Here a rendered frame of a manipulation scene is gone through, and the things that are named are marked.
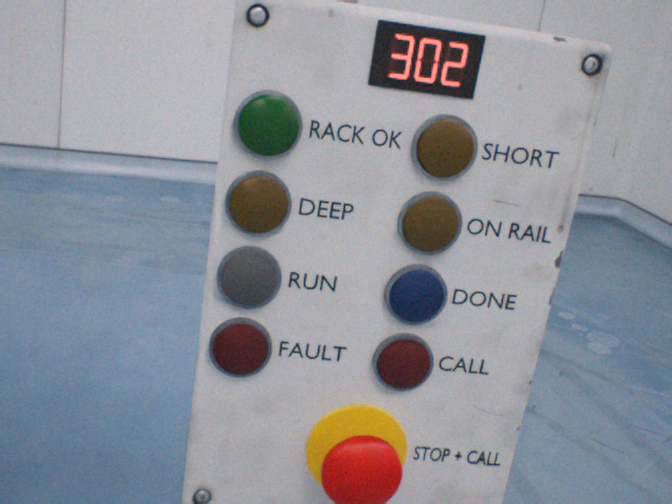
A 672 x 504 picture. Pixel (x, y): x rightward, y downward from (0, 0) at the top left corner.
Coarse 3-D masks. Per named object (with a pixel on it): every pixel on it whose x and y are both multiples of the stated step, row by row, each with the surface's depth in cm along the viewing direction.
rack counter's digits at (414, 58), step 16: (400, 48) 36; (416, 48) 37; (432, 48) 37; (448, 48) 37; (464, 48) 37; (400, 64) 37; (416, 64) 37; (432, 64) 37; (448, 64) 37; (464, 64) 37; (416, 80) 37; (432, 80) 37; (448, 80) 37; (464, 80) 37
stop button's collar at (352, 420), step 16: (336, 416) 42; (352, 416) 42; (368, 416) 42; (384, 416) 42; (320, 432) 42; (336, 432) 42; (352, 432) 43; (368, 432) 43; (384, 432) 43; (400, 432) 43; (320, 448) 43; (400, 448) 43; (320, 464) 43; (496, 464) 44; (320, 480) 43
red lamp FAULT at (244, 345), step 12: (240, 324) 40; (216, 336) 40; (228, 336) 40; (240, 336) 40; (252, 336) 40; (264, 336) 40; (216, 348) 40; (228, 348) 40; (240, 348) 40; (252, 348) 40; (264, 348) 40; (216, 360) 40; (228, 360) 40; (240, 360) 40; (252, 360) 40; (264, 360) 40; (240, 372) 40
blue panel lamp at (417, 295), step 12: (408, 276) 40; (420, 276) 40; (432, 276) 40; (396, 288) 40; (408, 288) 40; (420, 288) 40; (432, 288) 40; (396, 300) 40; (408, 300) 40; (420, 300) 40; (432, 300) 40; (396, 312) 40; (408, 312) 40; (420, 312) 40; (432, 312) 40
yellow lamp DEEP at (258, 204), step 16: (256, 176) 37; (240, 192) 37; (256, 192) 37; (272, 192) 37; (240, 208) 38; (256, 208) 38; (272, 208) 38; (288, 208) 38; (240, 224) 38; (256, 224) 38; (272, 224) 38
